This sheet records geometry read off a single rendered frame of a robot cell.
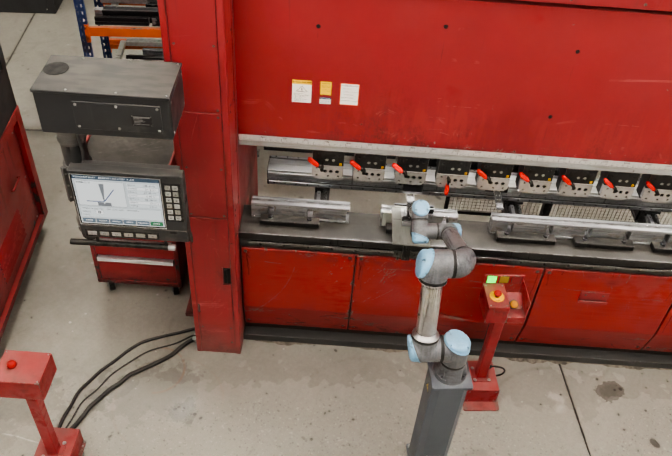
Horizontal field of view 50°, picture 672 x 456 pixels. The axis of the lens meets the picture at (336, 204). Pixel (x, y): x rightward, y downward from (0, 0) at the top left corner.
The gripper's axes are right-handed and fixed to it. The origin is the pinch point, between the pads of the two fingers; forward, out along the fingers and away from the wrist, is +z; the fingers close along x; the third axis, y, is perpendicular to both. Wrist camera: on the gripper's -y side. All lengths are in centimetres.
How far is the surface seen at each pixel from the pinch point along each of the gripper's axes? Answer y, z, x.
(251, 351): -71, 72, 80
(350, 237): -8.4, 10.6, 28.8
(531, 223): 3, 9, -62
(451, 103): 48, -44, -10
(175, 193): -3, -68, 102
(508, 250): -11, 8, -51
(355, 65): 59, -55, 33
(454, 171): 23.1, -15.0, -18.1
